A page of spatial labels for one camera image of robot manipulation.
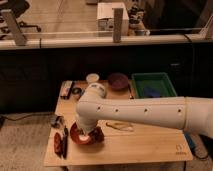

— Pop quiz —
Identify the dark red grape bunch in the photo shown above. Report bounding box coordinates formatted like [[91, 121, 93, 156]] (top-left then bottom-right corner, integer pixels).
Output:
[[89, 126, 104, 143]]

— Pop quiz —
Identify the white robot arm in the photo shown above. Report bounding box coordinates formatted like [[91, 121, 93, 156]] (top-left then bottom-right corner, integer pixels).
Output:
[[76, 83, 213, 139]]

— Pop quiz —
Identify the purple bowl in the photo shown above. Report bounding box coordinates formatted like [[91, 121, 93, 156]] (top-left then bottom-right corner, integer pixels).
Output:
[[108, 73, 128, 90]]

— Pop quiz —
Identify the red bowl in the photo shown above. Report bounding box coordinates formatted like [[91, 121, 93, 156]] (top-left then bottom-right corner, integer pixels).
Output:
[[70, 123, 93, 145]]

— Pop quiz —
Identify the white cup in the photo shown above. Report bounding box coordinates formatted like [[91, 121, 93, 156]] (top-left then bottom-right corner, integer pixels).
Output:
[[86, 73, 99, 84]]

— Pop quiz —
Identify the metal spoon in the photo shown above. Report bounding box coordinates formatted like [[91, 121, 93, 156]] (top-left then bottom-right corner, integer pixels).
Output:
[[128, 84, 134, 99]]

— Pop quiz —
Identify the black white rectangular box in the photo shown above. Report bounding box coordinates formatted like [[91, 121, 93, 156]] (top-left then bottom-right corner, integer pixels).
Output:
[[60, 80, 73, 99]]

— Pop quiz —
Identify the green plastic tray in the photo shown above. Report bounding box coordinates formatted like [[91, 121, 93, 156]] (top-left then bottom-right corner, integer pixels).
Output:
[[132, 72, 177, 98]]

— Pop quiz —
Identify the blue object in tray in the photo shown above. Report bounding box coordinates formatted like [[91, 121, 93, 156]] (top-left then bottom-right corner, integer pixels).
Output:
[[144, 87, 160, 98]]

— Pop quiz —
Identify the small metal clip object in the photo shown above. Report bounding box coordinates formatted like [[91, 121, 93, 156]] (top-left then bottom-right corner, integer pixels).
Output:
[[50, 115, 64, 128]]

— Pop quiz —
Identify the black marker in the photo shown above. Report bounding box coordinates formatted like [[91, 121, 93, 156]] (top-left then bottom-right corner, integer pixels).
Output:
[[62, 126, 68, 159]]

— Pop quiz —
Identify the white cardboard box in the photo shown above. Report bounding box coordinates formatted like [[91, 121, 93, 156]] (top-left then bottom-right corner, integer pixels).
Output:
[[97, 2, 129, 36]]

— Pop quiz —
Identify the office chair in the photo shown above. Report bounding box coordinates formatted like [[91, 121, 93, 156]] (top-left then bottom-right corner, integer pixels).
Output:
[[0, 0, 41, 34]]

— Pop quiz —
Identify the small black ring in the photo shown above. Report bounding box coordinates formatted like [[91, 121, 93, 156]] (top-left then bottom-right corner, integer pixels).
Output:
[[71, 87, 82, 96]]

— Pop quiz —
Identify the red handled tool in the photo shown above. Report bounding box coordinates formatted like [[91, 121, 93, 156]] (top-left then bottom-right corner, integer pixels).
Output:
[[54, 132, 62, 157]]

